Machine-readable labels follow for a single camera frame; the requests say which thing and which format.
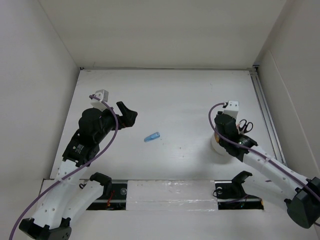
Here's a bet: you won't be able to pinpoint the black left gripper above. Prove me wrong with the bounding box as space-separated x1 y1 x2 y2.
94 101 137 143

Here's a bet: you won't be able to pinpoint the black handled scissors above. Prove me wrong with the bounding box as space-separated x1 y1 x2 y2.
238 119 254 134

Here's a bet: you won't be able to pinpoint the blue correction tape dispenser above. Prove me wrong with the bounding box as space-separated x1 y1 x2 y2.
144 132 160 143

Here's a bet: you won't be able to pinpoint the yellow capped pink highlighter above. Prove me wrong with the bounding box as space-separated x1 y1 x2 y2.
214 134 220 143

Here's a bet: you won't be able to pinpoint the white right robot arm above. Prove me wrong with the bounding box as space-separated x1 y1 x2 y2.
210 111 320 229

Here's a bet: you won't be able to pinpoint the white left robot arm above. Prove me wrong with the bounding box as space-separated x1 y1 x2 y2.
19 97 138 240

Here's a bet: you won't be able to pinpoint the white round divided container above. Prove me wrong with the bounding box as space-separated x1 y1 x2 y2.
210 132 231 156

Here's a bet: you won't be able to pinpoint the white foam front board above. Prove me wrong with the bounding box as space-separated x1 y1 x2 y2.
126 180 218 212

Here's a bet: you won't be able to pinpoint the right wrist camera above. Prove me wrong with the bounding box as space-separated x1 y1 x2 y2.
222 100 239 120

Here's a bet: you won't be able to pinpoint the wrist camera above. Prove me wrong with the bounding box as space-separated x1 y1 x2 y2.
89 89 109 111
222 100 239 120

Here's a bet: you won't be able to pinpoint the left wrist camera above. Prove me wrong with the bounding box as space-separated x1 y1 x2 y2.
89 89 109 111

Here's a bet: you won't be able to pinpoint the aluminium rail at table edge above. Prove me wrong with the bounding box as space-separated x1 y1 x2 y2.
248 64 287 166

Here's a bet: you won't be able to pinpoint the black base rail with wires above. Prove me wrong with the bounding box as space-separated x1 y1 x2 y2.
88 180 264 212

